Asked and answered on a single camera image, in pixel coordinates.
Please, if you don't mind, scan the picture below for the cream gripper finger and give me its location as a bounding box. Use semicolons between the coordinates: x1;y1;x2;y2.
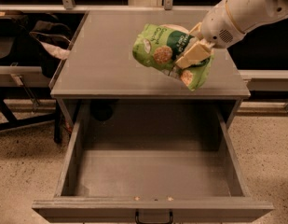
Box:
189;22;203;40
175;40;214;69

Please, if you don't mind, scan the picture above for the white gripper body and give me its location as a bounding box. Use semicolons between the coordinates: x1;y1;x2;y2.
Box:
200;0;245;49

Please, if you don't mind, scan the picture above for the green rice chip bag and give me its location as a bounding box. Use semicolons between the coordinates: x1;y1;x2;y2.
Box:
132;24;213;91

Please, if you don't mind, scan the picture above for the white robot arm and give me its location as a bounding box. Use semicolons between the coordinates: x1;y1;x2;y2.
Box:
175;0;288;69

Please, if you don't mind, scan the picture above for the grey cabinet counter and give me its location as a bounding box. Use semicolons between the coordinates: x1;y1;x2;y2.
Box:
48;9;252;133

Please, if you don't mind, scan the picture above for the grey open top drawer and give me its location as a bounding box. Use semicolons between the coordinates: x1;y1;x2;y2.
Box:
32;102;273;224

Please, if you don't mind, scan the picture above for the dark bag with white cloth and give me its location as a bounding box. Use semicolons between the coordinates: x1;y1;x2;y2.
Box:
27;13;74;78

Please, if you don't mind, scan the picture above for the white bowl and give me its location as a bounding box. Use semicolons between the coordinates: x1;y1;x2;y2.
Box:
161;24;189;34

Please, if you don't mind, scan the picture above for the grey bench with black legs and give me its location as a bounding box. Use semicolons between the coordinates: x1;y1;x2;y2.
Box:
0;63;62;144

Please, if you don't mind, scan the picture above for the black drawer handle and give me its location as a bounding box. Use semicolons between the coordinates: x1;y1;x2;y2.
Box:
135;210;173;224

